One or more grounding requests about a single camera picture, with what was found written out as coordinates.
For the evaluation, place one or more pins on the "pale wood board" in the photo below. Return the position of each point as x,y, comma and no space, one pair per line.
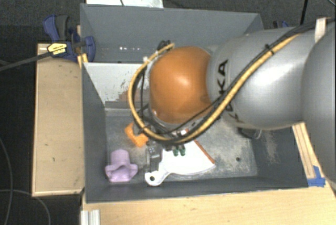
59,127

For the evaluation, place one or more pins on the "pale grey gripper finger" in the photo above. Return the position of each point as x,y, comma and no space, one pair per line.
155,162

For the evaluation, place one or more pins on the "purple plastic toy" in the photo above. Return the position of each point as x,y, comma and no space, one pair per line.
120,166

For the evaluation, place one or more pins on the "orange toy block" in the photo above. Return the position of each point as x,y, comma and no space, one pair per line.
139,140

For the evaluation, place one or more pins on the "grey metal bin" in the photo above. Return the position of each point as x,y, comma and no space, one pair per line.
168,27

